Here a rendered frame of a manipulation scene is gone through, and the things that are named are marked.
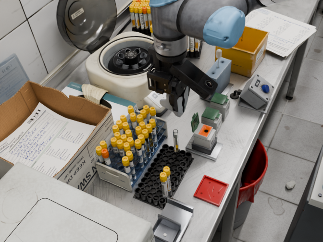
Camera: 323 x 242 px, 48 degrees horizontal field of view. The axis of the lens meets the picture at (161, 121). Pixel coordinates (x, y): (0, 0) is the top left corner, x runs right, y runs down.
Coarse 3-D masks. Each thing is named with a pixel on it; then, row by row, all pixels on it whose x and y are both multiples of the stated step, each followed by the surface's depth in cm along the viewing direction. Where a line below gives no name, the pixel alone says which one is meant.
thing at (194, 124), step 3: (195, 114) 93; (198, 114) 95; (192, 117) 92; (195, 117) 93; (198, 117) 95; (192, 120) 92; (195, 120) 94; (198, 120) 96; (192, 123) 92; (195, 123) 94; (198, 123) 96; (192, 126) 93; (195, 126) 95; (192, 129) 94; (195, 129) 95; (192, 132) 95
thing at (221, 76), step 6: (216, 60) 110; (222, 60) 110; (228, 60) 110; (216, 66) 109; (222, 66) 108; (228, 66) 110; (210, 72) 107; (216, 72) 107; (222, 72) 107; (228, 72) 112; (216, 78) 105; (222, 78) 109; (228, 78) 114; (222, 84) 111; (228, 84) 116; (216, 90) 108; (222, 90) 113; (228, 90) 114
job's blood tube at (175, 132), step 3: (174, 129) 92; (174, 132) 93; (177, 132) 91; (174, 135) 92; (177, 135) 92; (174, 138) 93; (177, 138) 93; (174, 141) 94; (177, 141) 94; (174, 144) 95; (177, 144) 95; (174, 147) 96; (177, 147) 96; (174, 150) 97; (177, 150) 97
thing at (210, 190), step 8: (208, 176) 93; (200, 184) 92; (208, 184) 92; (216, 184) 92; (224, 184) 92; (200, 192) 91; (208, 192) 91; (216, 192) 91; (224, 192) 90; (208, 200) 88; (216, 200) 89
